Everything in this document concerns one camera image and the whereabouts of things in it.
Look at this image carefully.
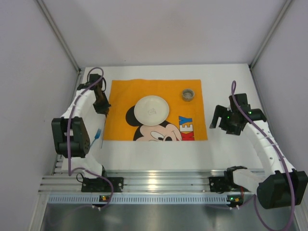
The blue metal fork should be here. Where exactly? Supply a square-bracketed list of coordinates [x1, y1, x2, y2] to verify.
[91, 128, 102, 146]

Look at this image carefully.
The orange cartoon mouse placemat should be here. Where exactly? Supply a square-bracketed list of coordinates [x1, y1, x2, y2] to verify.
[104, 79, 207, 141]

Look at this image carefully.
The small grey ceramic cup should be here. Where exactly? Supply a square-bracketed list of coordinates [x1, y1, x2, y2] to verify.
[181, 89, 195, 102]

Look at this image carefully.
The cream round plate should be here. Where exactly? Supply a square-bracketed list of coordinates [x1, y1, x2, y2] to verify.
[134, 95, 169, 126]

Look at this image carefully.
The blue metal spoon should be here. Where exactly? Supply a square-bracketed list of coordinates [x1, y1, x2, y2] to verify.
[100, 115, 107, 149]

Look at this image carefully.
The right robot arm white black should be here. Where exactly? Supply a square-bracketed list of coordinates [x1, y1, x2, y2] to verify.
[210, 93, 308, 209]

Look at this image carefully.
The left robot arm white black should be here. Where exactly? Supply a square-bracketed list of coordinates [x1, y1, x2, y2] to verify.
[51, 74, 111, 179]

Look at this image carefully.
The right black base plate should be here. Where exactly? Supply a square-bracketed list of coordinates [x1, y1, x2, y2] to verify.
[208, 177, 232, 194]

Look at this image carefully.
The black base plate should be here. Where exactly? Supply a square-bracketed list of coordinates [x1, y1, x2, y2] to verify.
[81, 177, 124, 193]
[208, 177, 232, 194]

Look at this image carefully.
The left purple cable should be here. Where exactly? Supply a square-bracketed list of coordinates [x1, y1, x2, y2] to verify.
[67, 67, 114, 210]

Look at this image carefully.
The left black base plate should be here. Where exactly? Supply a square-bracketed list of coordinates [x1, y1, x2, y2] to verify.
[81, 177, 124, 193]

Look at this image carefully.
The aluminium mounting rail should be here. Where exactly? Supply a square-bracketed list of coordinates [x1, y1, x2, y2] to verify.
[38, 169, 224, 194]

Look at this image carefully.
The slotted grey cable duct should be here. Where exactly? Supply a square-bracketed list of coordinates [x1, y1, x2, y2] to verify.
[48, 194, 243, 206]

